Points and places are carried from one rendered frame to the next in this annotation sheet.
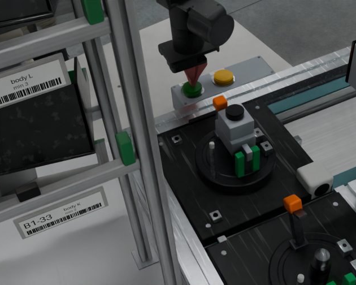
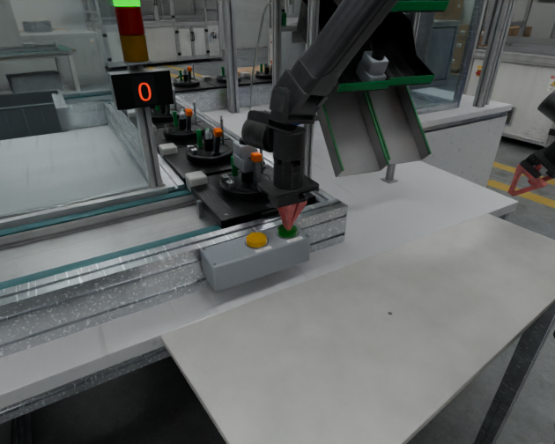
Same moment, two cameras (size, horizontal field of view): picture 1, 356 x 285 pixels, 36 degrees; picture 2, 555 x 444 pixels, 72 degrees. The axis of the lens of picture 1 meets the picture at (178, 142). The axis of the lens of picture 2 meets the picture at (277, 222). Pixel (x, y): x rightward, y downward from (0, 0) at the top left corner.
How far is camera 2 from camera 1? 152 cm
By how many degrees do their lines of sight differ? 102
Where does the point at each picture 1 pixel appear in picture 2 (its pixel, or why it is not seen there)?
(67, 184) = not seen: hidden behind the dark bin
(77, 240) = (352, 207)
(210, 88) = (270, 234)
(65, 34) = not seen: outside the picture
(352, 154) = (157, 221)
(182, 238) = not seen: hidden behind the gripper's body
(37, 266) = (369, 198)
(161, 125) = (308, 210)
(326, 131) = (168, 233)
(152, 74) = (353, 329)
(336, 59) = (126, 264)
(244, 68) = (233, 252)
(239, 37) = (233, 404)
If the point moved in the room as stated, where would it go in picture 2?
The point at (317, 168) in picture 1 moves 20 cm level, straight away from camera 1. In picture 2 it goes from (193, 175) to (158, 214)
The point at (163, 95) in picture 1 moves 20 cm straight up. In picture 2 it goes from (329, 301) to (337, 212)
